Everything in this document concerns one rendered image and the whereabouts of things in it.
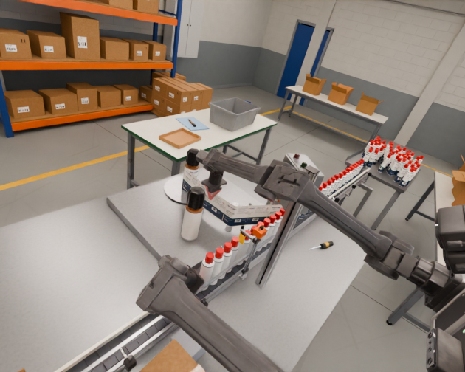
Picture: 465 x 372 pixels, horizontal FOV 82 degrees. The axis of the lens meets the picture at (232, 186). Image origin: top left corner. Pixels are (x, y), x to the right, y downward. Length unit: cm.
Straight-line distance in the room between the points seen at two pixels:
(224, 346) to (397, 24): 831
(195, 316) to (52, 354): 80
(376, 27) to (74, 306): 831
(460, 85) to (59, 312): 833
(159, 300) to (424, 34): 825
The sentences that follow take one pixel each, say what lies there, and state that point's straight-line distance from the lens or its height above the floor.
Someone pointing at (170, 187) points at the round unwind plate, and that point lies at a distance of 176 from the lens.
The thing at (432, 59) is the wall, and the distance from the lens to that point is 838.
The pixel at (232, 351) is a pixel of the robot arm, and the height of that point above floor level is 148.
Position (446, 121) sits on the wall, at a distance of 849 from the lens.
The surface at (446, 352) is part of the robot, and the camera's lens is 68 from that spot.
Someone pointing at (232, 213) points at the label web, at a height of 101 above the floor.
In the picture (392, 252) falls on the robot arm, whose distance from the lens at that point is 86.
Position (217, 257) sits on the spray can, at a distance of 114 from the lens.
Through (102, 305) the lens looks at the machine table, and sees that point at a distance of 127.
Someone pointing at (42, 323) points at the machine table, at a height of 83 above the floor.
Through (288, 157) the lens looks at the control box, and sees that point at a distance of 111.
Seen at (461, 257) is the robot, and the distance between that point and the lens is 51.
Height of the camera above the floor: 190
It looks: 32 degrees down
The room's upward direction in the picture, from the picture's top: 15 degrees clockwise
